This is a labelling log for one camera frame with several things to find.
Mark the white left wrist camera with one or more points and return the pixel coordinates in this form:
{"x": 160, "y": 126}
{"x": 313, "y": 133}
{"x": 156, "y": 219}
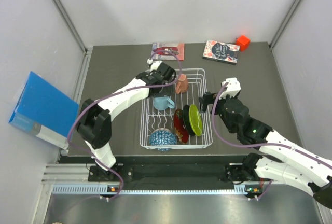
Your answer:
{"x": 153, "y": 64}

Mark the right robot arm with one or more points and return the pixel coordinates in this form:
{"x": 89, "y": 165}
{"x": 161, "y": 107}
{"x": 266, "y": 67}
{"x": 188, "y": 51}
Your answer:
{"x": 282, "y": 159}

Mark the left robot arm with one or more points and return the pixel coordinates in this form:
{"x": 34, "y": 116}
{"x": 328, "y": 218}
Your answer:
{"x": 95, "y": 125}

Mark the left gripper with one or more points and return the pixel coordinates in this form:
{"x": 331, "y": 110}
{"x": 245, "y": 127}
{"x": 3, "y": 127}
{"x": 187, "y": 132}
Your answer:
{"x": 169, "y": 81}

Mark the light blue mug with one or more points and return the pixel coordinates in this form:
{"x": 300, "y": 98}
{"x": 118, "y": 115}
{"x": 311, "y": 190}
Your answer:
{"x": 162, "y": 103}

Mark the blue white box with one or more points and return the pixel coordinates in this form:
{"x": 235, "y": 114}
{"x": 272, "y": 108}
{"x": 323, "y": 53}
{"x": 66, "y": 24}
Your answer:
{"x": 44, "y": 111}

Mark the orange red cube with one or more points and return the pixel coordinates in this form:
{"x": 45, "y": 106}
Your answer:
{"x": 243, "y": 42}

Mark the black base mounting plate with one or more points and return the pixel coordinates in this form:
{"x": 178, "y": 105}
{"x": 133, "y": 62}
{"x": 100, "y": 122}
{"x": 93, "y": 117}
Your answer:
{"x": 151, "y": 172}

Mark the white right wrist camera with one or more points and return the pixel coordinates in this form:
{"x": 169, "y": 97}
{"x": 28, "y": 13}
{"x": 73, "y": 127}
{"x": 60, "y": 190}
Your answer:
{"x": 232, "y": 88}

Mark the pink ceramic mug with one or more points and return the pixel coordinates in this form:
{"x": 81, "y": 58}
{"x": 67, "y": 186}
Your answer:
{"x": 182, "y": 84}

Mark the blue patterned bowl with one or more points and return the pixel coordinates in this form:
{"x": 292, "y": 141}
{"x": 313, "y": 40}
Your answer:
{"x": 162, "y": 137}

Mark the floral dark blue book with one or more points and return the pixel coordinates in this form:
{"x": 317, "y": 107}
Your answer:
{"x": 221, "y": 52}

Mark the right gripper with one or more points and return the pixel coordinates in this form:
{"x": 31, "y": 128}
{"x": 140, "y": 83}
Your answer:
{"x": 207, "y": 98}

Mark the red pink book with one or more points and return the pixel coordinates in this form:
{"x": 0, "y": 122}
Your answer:
{"x": 167, "y": 51}

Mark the lime green plate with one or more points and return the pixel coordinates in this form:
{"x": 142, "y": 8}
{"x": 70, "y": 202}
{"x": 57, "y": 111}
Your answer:
{"x": 195, "y": 120}

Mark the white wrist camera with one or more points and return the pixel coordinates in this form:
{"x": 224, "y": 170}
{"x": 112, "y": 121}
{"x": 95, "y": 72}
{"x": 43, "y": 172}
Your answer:
{"x": 153, "y": 64}
{"x": 232, "y": 88}

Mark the red floral plate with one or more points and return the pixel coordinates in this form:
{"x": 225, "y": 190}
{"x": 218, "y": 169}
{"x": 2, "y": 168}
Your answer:
{"x": 179, "y": 128}

